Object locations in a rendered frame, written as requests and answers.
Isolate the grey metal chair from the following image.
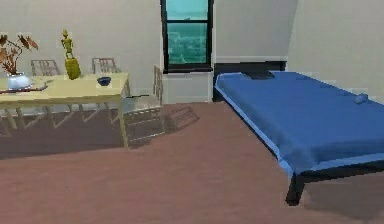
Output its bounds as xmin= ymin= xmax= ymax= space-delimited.
xmin=91 ymin=57 xmax=122 ymax=75
xmin=30 ymin=59 xmax=61 ymax=77
xmin=119 ymin=64 xmax=166 ymax=146

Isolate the yellow figurine statue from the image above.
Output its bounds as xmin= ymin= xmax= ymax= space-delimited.
xmin=60 ymin=29 xmax=82 ymax=81

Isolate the brown plant in white pot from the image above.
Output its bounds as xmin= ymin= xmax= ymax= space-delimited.
xmin=0 ymin=33 xmax=40 ymax=91

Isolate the pale wooden table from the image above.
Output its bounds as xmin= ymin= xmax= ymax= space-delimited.
xmin=0 ymin=72 xmax=132 ymax=149

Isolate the blue bed with black frame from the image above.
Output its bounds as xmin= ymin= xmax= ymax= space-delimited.
xmin=212 ymin=61 xmax=384 ymax=207

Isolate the small blue object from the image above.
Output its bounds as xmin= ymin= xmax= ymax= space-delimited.
xmin=353 ymin=93 xmax=369 ymax=105

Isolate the black framed window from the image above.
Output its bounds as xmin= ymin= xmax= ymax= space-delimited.
xmin=160 ymin=0 xmax=215 ymax=74

